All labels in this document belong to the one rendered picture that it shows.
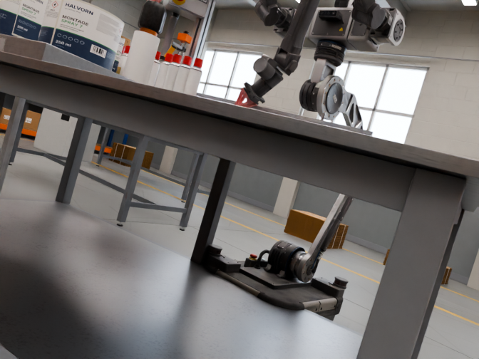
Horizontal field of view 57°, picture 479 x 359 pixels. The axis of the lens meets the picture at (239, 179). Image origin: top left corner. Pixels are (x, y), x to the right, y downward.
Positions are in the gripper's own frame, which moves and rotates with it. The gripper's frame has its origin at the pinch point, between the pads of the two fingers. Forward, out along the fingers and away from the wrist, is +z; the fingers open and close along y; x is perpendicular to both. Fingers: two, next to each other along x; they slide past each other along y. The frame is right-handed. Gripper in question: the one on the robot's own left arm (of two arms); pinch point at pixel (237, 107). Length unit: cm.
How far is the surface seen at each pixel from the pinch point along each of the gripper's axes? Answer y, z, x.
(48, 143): -334, 376, -331
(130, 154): -511, 363, -330
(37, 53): 78, 12, -1
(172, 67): 2.7, 13.2, -30.4
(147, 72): 27.9, 12.7, -16.9
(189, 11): -7, -2, -53
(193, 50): -12.6, 6.6, -40.7
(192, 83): 2.0, 9.5, -18.9
